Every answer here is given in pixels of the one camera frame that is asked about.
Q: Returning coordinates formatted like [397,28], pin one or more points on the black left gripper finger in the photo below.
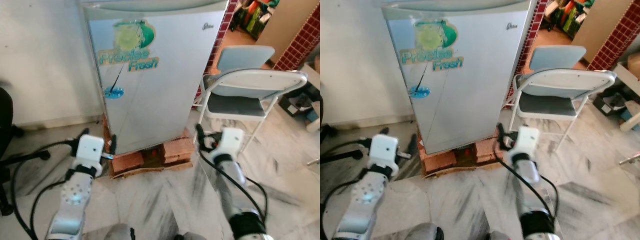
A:
[384,131]
[85,132]
[113,145]
[412,145]

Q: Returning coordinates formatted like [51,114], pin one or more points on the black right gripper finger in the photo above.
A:
[501,135]
[200,135]

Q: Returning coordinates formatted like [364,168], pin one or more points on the silver mini fridge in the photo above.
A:
[150,5]
[450,5]

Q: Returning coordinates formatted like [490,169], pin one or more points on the black office chair base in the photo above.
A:
[5,115]
[345,156]

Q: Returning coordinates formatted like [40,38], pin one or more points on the flat wooden board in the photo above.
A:
[150,171]
[465,168]

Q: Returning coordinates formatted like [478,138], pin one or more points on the grey metal rod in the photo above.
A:
[314,161]
[630,159]

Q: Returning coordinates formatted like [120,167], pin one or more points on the black box device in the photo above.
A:
[612,105]
[297,102]

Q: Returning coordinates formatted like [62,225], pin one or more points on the colourful clutter pile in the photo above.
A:
[255,17]
[570,17]

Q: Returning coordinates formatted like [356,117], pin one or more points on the brown cardboard box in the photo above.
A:
[634,65]

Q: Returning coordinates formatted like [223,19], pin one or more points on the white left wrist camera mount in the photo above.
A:
[384,149]
[90,149]

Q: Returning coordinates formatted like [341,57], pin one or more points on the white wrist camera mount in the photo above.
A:
[90,149]
[231,140]
[527,140]
[384,149]

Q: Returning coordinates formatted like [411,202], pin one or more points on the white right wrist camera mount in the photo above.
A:
[231,140]
[527,140]

